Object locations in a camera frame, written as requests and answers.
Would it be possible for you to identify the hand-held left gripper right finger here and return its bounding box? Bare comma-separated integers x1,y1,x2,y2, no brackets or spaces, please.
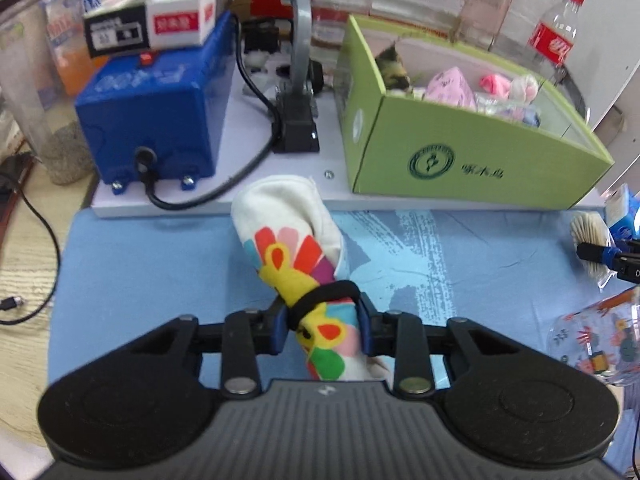
357,292,511,397

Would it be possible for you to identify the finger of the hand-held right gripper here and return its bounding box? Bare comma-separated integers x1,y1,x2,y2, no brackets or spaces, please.
576,242,624,266

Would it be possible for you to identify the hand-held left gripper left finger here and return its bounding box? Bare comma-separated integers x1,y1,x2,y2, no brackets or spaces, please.
117,300,292,402

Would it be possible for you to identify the bag of cotton swabs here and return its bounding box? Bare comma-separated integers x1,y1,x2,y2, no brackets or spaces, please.
570,210,618,291

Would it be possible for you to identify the black hair tie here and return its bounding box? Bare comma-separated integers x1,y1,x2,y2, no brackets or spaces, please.
285,281,366,333

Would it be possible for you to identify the white floral cloth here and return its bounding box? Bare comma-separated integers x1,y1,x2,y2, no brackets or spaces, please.
230,175,396,381

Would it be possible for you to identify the green cardboard box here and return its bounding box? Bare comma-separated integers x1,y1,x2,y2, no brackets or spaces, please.
334,14,615,211

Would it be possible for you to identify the blue tissue pack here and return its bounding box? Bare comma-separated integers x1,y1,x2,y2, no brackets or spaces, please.
602,184,640,241

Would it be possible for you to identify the clear bag of printed cloth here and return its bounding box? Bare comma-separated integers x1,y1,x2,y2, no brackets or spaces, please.
547,287,640,386

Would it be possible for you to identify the blue table mat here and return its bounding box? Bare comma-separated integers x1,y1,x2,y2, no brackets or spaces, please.
47,207,640,476

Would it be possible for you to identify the white base board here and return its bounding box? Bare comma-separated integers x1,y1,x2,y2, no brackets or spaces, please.
91,10,621,220

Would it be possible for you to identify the pale blue sock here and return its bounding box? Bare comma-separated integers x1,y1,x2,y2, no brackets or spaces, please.
500,102,543,128

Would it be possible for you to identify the white and pink sock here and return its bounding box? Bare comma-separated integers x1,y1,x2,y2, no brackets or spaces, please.
509,74,541,103

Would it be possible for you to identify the plastic cola bottle red label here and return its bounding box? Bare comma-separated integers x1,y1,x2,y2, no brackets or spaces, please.
527,0,587,81

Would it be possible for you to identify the pink patterned cloth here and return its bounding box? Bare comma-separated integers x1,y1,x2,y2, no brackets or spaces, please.
424,66,478,110

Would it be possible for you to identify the blue machine box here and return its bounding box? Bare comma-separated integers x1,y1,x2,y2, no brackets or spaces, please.
75,10,238,196

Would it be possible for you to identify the calico cat plush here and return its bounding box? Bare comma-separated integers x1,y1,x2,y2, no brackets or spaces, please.
375,42,416,93

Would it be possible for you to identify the glass jar pink lid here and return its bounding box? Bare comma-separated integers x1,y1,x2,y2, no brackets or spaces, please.
452,0,521,51

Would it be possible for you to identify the small black block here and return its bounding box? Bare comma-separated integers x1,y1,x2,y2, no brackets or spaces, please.
242,17,281,56

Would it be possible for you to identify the clear plastic container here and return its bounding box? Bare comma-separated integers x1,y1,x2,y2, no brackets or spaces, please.
0,0,98,186

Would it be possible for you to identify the black and white small box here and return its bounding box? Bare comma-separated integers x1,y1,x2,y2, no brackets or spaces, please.
82,0,237,58

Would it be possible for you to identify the orange packet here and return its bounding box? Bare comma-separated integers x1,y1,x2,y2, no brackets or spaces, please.
47,7,96,96

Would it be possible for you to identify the black power cable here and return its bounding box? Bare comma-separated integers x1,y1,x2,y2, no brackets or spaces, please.
135,35,286,211

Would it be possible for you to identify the thin black usb cable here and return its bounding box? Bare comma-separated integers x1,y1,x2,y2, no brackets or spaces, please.
0,172,63,326

